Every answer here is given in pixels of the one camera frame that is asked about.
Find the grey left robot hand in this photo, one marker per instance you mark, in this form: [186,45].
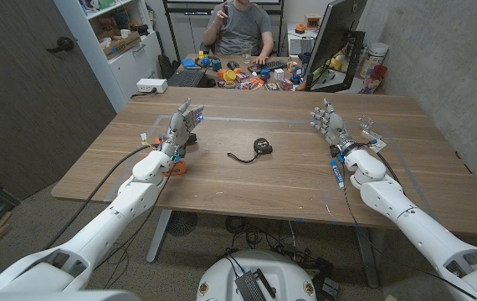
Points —
[180,129]

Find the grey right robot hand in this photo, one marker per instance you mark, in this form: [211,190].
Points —
[334,125]

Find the blue marker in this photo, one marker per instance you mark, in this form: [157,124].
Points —
[337,174]

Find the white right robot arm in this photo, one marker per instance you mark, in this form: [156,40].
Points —
[410,226]

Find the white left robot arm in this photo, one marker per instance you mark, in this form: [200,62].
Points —
[109,221]

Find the clear plastic holder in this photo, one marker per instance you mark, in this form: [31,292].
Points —
[367,125]

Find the orange plastic object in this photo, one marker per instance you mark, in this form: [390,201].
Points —
[178,168]

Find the black laptop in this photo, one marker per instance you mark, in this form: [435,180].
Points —
[186,78]

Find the white power strip box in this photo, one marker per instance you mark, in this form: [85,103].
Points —
[152,85]

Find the black bag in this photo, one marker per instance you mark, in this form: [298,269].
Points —
[165,67]

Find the blue box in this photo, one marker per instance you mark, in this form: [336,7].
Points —
[188,63]

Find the yellow round lid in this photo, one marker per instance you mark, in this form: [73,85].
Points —
[230,76]

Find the white canister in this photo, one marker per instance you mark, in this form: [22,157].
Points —
[374,58]

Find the white shelf cabinet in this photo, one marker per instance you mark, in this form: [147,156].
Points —
[134,62]

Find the black computer mouse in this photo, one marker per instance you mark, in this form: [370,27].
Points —
[233,65]

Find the black keyboard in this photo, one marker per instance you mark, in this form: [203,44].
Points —
[270,65]

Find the round black floor fan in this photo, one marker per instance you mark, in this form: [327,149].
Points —
[182,223]

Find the black computer monitor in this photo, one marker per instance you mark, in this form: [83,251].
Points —
[334,29]

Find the clear drinking glass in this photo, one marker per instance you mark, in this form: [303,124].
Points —
[246,55]

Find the cardboard box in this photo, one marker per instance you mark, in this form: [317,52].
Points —
[121,45]

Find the orange and white box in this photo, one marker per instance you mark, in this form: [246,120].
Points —
[312,21]

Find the grey table leg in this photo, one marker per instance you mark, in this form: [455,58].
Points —
[158,236]
[367,259]

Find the person in grey t-shirt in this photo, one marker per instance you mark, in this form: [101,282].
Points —
[240,29]

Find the white robot torso base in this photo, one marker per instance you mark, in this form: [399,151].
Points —
[282,276]

